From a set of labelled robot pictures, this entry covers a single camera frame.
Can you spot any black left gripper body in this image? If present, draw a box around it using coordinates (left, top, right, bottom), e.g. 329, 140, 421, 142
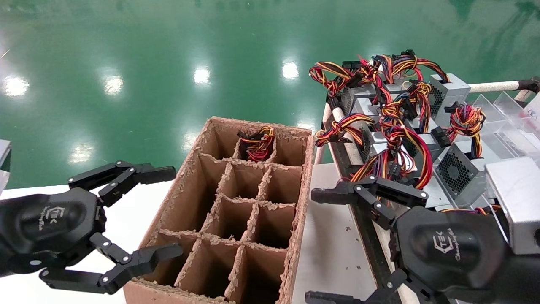
0, 188, 106, 277

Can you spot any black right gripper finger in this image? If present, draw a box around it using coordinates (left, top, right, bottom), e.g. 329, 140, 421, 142
305, 269, 427, 304
311, 175, 429, 231

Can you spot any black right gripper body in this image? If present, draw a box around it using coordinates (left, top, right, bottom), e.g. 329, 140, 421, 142
394, 207, 513, 296

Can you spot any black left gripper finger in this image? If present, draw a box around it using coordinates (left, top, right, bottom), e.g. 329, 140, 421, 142
68, 160, 176, 207
39, 232, 183, 295

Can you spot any brown cardboard box with dividers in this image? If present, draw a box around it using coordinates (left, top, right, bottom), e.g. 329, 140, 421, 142
121, 116, 315, 304

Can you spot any clear plastic divider tray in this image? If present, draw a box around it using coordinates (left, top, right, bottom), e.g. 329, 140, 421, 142
464, 91, 540, 304

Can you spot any black pipe joint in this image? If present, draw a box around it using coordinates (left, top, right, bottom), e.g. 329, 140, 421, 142
518, 77, 540, 94

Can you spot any black rack rail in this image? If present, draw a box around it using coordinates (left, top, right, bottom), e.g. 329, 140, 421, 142
327, 95, 401, 304

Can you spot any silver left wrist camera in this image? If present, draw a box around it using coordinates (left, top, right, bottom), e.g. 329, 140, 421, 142
0, 139, 12, 195

